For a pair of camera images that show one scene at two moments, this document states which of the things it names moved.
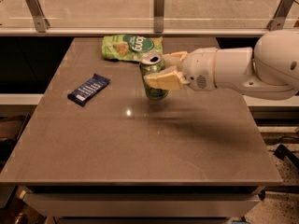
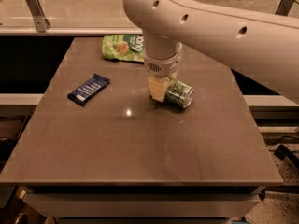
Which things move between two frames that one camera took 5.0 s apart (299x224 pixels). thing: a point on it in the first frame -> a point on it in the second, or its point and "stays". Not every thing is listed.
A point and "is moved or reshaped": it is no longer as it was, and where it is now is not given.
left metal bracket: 34,5 stays
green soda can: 150,63 is moved or reshaped
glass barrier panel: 130,8 stays
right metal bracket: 282,11 stays
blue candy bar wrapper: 86,90 stays
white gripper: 199,68 -> 163,67
